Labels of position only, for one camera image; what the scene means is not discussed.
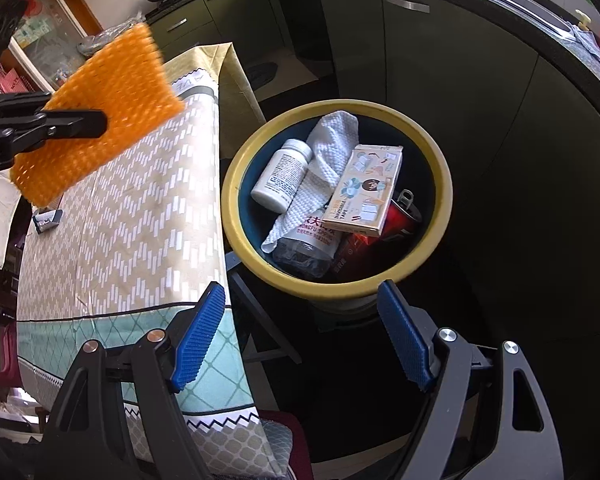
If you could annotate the yellow rimmed blue trash bin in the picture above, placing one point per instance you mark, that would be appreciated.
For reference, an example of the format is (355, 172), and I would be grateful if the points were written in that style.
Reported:
(232, 200)

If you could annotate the beige printed cardboard box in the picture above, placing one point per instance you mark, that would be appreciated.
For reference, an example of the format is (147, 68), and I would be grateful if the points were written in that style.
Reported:
(365, 195)

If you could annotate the clear plastic water bottle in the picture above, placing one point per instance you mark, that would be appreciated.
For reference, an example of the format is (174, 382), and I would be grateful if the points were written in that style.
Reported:
(305, 250)

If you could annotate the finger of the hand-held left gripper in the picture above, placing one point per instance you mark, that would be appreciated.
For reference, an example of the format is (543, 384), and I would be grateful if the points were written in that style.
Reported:
(70, 124)
(20, 100)

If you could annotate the small dark packet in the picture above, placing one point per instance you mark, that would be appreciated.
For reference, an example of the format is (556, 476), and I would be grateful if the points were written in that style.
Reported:
(47, 221)

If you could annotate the cream cloth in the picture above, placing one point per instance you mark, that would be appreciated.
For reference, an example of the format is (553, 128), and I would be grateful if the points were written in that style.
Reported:
(0, 220)

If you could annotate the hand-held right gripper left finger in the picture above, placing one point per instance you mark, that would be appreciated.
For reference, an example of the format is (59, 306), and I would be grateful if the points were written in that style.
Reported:
(200, 340)

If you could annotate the wooden glass door cabinet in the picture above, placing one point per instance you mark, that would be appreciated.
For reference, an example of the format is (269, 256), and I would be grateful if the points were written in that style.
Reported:
(45, 35)

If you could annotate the green drawer cabinet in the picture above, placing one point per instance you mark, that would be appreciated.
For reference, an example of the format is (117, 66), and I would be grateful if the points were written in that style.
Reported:
(200, 35)

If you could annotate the beige patterned tablecloth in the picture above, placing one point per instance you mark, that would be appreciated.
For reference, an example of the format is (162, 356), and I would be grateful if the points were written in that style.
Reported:
(130, 235)

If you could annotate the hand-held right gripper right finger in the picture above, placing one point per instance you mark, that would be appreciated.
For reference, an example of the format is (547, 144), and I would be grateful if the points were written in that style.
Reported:
(405, 335)

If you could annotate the black kitchen countertop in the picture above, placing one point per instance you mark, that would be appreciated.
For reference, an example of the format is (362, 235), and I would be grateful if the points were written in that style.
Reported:
(505, 15)

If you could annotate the dark red chair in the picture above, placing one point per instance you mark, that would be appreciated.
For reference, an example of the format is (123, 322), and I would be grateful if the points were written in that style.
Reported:
(302, 450)

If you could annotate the grey patterned cloth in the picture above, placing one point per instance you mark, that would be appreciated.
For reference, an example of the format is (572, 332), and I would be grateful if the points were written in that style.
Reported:
(592, 50)

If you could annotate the white pill bottle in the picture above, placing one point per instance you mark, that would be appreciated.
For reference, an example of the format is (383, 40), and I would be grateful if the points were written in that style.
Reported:
(280, 175)

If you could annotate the white waffle cloth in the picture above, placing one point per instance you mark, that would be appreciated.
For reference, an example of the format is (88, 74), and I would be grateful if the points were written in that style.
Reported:
(330, 135)

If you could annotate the red checked cloth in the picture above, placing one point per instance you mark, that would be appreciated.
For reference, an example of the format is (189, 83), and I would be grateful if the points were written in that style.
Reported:
(12, 80)

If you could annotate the dark patterned floor mat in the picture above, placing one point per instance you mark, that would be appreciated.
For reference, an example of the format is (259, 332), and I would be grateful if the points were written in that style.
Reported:
(262, 75)

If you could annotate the red drink can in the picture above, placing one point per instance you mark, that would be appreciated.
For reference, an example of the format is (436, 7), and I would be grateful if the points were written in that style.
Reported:
(405, 222)

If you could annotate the green door cabinet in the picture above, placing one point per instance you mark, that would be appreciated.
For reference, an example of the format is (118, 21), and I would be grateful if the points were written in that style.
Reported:
(455, 85)

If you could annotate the black stool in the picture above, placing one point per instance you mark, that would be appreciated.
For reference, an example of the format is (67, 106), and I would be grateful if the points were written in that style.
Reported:
(260, 305)

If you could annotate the grey plastic bag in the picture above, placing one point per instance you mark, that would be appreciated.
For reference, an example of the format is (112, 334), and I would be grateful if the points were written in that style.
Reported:
(105, 40)

